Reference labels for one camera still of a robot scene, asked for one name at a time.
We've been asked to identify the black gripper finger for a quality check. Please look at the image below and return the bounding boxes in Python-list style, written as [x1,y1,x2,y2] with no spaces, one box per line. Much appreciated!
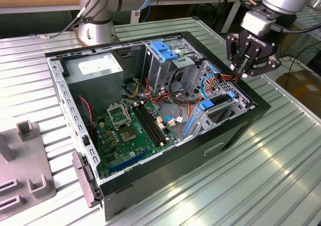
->
[225,33,249,83]
[241,47,282,79]

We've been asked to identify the orange red yellow power wire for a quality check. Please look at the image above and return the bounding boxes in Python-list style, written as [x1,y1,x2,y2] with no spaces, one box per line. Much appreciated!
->
[198,72,238,103]

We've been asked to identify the hard disk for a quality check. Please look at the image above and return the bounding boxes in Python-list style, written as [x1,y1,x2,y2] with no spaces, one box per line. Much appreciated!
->
[182,90,236,137]

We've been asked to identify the perforated metal disk bay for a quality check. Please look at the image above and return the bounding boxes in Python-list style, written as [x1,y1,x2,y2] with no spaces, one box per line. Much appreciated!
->
[180,60,256,139]

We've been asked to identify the brown cardboard box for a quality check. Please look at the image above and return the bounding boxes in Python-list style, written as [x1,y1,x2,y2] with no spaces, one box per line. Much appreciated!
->
[275,69,321,106]

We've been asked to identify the metal slat side table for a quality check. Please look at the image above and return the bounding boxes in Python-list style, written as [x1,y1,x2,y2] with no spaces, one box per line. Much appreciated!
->
[247,4,321,58]

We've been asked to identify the blue plastic drive latch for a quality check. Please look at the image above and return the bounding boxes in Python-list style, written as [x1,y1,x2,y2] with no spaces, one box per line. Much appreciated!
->
[151,41,179,62]

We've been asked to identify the grey metal drive cage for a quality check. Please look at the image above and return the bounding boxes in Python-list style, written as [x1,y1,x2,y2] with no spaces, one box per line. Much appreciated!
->
[141,36,204,96]

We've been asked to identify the black RAM slot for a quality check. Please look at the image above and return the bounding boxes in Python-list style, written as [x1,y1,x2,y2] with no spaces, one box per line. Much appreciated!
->
[132,104,162,147]
[139,102,168,144]

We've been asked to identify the black open PC case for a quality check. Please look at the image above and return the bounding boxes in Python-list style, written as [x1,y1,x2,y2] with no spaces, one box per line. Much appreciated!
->
[44,31,272,221]

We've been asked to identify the metal socket cover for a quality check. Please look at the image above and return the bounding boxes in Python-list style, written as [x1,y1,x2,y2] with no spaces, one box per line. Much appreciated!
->
[106,102,132,131]

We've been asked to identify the CPU socket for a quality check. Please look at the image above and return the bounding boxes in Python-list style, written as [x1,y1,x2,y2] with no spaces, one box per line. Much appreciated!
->
[118,126,138,143]

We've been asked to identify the grey power supply unit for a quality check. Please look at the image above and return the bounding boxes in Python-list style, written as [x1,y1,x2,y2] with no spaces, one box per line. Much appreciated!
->
[62,52,124,115]

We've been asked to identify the green motherboard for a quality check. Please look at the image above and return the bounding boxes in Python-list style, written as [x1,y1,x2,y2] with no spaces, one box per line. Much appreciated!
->
[94,101,179,179]

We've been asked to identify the blue expansion slot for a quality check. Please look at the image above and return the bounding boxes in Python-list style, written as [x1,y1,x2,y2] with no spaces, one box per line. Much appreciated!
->
[108,149,149,174]

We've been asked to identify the grey case side latch panel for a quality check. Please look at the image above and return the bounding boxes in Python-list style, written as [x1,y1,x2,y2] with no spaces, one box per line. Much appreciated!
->
[71,151,102,208]

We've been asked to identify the grey parts rack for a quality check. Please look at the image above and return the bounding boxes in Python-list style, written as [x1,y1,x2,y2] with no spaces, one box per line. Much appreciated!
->
[0,120,57,215]

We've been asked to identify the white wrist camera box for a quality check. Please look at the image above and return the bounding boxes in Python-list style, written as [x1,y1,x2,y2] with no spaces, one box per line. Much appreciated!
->
[240,9,277,36]

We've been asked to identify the black camera cable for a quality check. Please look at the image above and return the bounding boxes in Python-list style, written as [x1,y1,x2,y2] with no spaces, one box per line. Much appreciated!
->
[270,22,321,34]

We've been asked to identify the blue data wire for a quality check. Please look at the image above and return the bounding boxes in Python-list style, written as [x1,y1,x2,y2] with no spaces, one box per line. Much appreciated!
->
[200,64,221,99]

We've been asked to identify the multicolour wire bundle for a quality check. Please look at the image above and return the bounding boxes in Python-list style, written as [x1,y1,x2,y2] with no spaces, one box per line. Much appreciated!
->
[121,76,201,121]

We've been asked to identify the thin blue wire white plug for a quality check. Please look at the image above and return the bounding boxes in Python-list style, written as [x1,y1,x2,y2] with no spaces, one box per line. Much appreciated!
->
[164,115,188,129]

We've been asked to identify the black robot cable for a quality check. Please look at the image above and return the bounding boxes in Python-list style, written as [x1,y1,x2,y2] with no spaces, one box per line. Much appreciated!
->
[30,0,111,40]

